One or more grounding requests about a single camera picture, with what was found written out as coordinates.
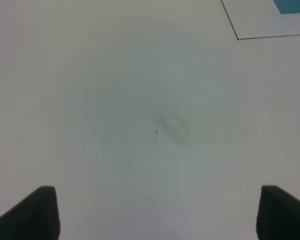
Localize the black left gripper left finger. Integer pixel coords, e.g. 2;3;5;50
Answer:
0;186;61;240

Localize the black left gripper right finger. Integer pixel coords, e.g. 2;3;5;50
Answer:
256;185;300;240

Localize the blue template block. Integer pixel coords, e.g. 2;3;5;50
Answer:
273;0;300;15

